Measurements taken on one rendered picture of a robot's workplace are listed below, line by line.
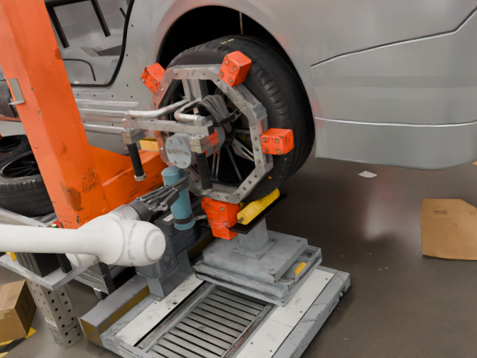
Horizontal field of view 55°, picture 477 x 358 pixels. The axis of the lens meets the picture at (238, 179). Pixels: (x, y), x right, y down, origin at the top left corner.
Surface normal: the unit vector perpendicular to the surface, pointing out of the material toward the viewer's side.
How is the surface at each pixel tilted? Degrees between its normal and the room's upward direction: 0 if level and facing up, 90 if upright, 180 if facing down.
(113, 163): 90
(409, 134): 90
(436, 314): 0
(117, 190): 90
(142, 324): 0
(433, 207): 12
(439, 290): 0
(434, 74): 91
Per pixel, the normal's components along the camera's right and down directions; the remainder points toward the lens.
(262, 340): -0.16, -0.90
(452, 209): -0.20, -0.78
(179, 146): -0.58, 0.43
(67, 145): 0.80, 0.13
